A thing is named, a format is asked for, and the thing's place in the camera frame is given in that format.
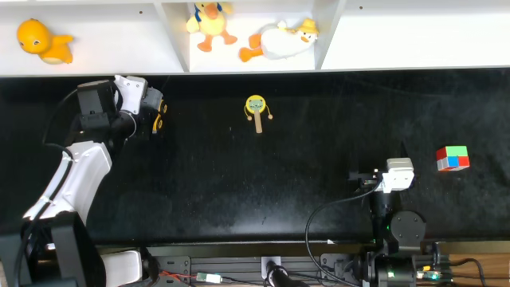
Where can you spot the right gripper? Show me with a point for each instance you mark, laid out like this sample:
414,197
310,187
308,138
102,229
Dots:
368,179

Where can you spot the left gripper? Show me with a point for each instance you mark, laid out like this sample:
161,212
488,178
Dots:
151,101

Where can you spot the grey and yellow toy truck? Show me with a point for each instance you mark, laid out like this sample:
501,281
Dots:
158,124

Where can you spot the many-coloured puzzle cube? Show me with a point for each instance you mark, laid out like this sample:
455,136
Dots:
452,158

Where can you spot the yellow rattle drum toy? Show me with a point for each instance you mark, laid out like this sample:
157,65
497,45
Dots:
255,105

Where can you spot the white shelf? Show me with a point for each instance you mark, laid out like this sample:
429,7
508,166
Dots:
398,40

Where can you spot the yellow rubber duck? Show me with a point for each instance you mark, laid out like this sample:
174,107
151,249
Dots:
38,40

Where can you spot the white plush duck yellow hat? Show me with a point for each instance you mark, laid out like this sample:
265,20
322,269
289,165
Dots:
283,42

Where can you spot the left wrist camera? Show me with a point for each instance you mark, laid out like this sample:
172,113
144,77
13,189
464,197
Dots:
131,93

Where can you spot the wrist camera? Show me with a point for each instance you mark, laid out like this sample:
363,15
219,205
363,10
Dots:
398,175
131,93

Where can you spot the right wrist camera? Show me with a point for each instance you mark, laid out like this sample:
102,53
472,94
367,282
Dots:
398,175

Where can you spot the mounting rail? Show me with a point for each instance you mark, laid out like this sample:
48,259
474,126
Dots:
239,265

